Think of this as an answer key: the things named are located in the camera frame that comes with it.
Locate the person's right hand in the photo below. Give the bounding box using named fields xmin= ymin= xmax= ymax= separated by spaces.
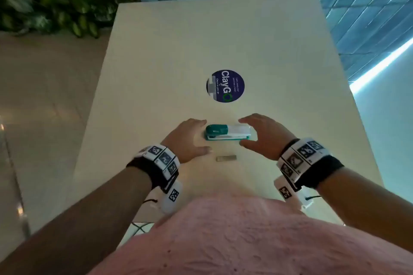
xmin=238 ymin=113 xmax=298 ymax=161

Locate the person's left hand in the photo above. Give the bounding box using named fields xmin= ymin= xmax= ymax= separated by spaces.
xmin=160 ymin=118 xmax=213 ymax=165

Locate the teal and white stapler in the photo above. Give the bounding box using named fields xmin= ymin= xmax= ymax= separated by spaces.
xmin=204 ymin=124 xmax=253 ymax=142

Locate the person's left forearm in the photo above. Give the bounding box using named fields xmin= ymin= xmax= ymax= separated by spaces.
xmin=0 ymin=165 xmax=153 ymax=275

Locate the person's right forearm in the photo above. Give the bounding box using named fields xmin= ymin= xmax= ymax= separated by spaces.
xmin=317 ymin=167 xmax=413 ymax=253

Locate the black marker wristband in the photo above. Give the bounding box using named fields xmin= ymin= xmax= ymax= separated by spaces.
xmin=126 ymin=144 xmax=181 ymax=193
xmin=276 ymin=137 xmax=345 ymax=192

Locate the round blue sticker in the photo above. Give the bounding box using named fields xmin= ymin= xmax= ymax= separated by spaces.
xmin=205 ymin=69 xmax=246 ymax=104

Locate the pink knitted shirt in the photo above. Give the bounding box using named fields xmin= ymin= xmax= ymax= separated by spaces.
xmin=86 ymin=192 xmax=413 ymax=275

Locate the white light strip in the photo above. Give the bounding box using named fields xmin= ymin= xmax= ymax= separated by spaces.
xmin=349 ymin=37 xmax=413 ymax=95

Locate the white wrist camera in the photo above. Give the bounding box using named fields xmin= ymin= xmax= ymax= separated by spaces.
xmin=273 ymin=177 xmax=313 ymax=211
xmin=160 ymin=179 xmax=184 ymax=215

